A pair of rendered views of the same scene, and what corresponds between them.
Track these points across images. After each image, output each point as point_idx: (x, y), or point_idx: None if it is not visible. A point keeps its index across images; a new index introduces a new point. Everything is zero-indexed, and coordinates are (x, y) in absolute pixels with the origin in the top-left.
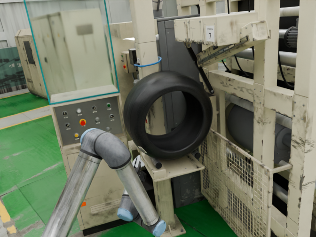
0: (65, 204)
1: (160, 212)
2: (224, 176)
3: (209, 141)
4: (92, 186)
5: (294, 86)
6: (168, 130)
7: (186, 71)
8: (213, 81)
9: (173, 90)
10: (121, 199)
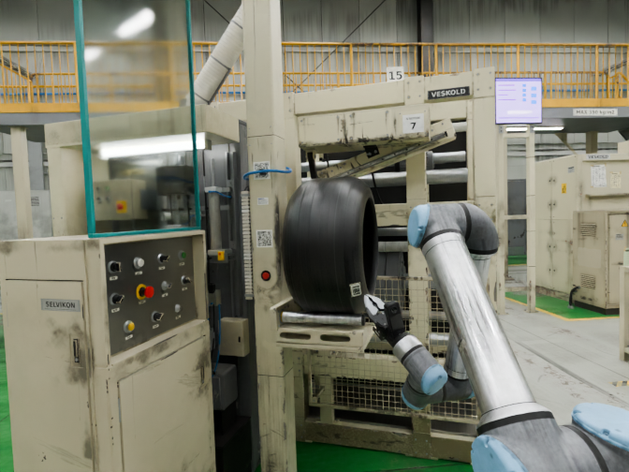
0: (498, 318)
1: (286, 462)
2: (337, 362)
3: None
4: (157, 465)
5: (475, 189)
6: (247, 309)
7: None
8: None
9: (370, 196)
10: (415, 356)
